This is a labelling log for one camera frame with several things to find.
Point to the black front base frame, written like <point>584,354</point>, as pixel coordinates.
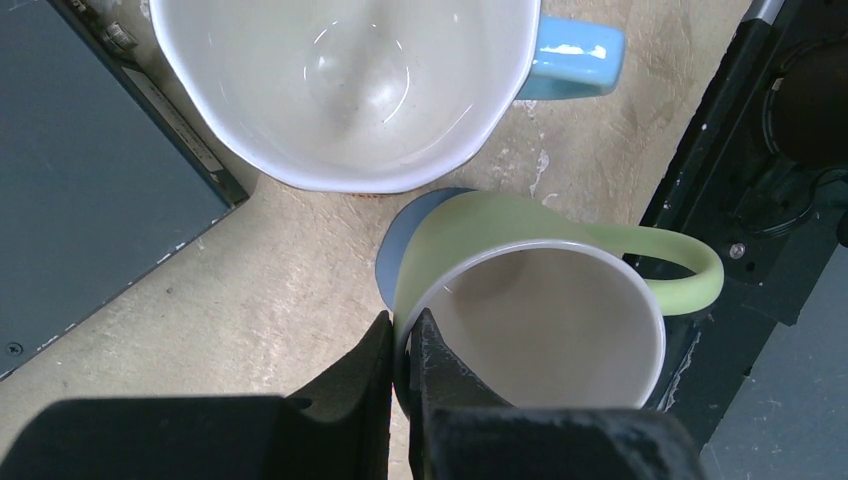
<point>760,175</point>

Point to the light blue mug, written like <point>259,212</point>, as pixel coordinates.
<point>374,97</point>

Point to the dark flat metal box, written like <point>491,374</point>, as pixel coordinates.
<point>102,179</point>

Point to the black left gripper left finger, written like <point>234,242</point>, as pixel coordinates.
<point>334,427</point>

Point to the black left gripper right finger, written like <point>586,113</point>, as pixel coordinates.
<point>461,429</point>

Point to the green cup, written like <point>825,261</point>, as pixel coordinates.
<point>546,312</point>

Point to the blue grey smiley coaster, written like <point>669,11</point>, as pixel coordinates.
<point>398,235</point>

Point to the woven cork coaster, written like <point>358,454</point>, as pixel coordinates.
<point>372,195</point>

